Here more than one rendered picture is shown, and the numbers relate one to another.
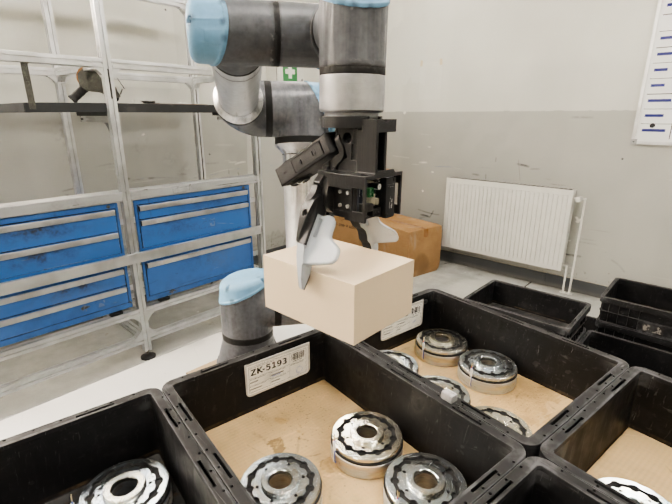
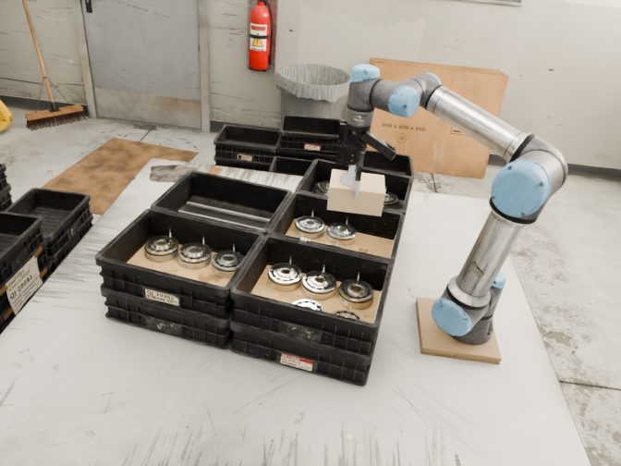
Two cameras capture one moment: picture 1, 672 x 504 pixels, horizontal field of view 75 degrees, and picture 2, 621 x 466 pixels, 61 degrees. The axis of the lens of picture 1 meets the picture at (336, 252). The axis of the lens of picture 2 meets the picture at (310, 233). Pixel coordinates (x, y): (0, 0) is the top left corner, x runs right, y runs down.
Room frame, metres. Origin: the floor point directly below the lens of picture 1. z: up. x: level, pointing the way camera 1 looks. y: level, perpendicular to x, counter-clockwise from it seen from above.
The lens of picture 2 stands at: (1.53, -0.99, 1.82)
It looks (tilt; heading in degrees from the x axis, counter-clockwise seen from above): 33 degrees down; 140
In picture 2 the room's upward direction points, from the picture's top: 6 degrees clockwise
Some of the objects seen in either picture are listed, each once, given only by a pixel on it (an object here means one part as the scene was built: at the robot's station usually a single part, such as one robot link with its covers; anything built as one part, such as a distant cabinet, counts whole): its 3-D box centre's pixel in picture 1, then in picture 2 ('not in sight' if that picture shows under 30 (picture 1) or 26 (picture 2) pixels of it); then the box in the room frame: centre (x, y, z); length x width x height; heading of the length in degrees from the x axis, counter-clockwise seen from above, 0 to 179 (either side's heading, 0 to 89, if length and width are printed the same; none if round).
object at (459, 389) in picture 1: (438, 393); (319, 281); (0.62, -0.17, 0.86); 0.10 x 0.10 x 0.01
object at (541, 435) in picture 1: (466, 348); (315, 279); (0.66, -0.22, 0.92); 0.40 x 0.30 x 0.02; 38
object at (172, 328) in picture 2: not in sight; (186, 290); (0.35, -0.47, 0.76); 0.40 x 0.30 x 0.12; 38
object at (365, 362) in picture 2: not in sight; (310, 321); (0.66, -0.22, 0.76); 0.40 x 0.30 x 0.12; 38
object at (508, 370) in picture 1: (487, 364); (307, 312); (0.71, -0.28, 0.86); 0.10 x 0.10 x 0.01
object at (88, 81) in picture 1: (97, 85); not in sight; (2.34, 1.20, 1.44); 0.25 x 0.16 x 0.18; 138
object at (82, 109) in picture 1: (142, 110); not in sight; (2.50, 1.05, 1.32); 1.20 x 0.45 x 0.06; 138
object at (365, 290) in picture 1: (337, 283); (356, 191); (0.55, 0.00, 1.08); 0.16 x 0.12 x 0.07; 48
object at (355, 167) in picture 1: (355, 169); (353, 142); (0.53, -0.02, 1.24); 0.09 x 0.08 x 0.12; 48
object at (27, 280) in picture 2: not in sight; (25, 283); (-0.41, -0.82, 0.41); 0.31 x 0.02 x 0.16; 137
